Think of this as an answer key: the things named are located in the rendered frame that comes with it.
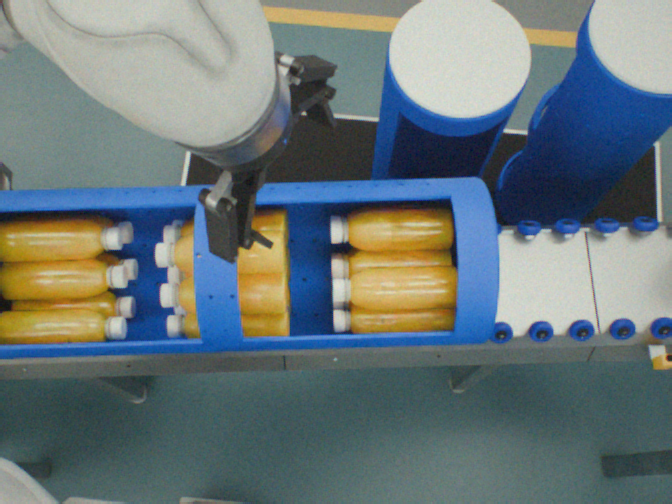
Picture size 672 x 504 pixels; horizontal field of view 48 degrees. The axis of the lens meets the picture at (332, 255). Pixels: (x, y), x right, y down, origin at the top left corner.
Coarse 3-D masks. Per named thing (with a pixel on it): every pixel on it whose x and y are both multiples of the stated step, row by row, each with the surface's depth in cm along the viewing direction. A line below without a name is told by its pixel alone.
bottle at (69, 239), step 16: (0, 224) 126; (16, 224) 126; (32, 224) 126; (48, 224) 125; (64, 224) 125; (80, 224) 126; (96, 224) 127; (0, 240) 124; (16, 240) 124; (32, 240) 124; (48, 240) 124; (64, 240) 124; (80, 240) 125; (96, 240) 126; (0, 256) 125; (16, 256) 126; (32, 256) 126; (48, 256) 126; (64, 256) 126; (80, 256) 126
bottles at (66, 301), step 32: (128, 224) 134; (288, 224) 137; (96, 256) 135; (288, 256) 135; (352, 256) 130; (384, 256) 128; (416, 256) 128; (448, 256) 128; (0, 288) 127; (32, 288) 127; (64, 288) 127; (96, 288) 128; (288, 288) 130; (0, 320) 126; (32, 320) 126; (64, 320) 125; (96, 320) 126; (192, 320) 126; (256, 320) 125; (288, 320) 131; (352, 320) 127; (384, 320) 125; (416, 320) 125; (448, 320) 126
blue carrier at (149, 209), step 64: (0, 192) 124; (64, 192) 123; (128, 192) 122; (192, 192) 121; (320, 192) 120; (384, 192) 120; (448, 192) 120; (128, 256) 141; (320, 256) 142; (128, 320) 138; (320, 320) 137
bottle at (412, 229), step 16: (416, 208) 128; (432, 208) 127; (448, 208) 127; (352, 224) 126; (368, 224) 125; (384, 224) 125; (400, 224) 125; (416, 224) 125; (432, 224) 125; (448, 224) 125; (352, 240) 126; (368, 240) 125; (384, 240) 125; (400, 240) 125; (416, 240) 125; (432, 240) 126; (448, 240) 126
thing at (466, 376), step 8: (464, 368) 205; (472, 368) 194; (480, 368) 186; (488, 368) 186; (456, 376) 218; (464, 376) 206; (472, 376) 199; (480, 376) 200; (456, 384) 219; (464, 384) 215; (472, 384) 215; (456, 392) 229
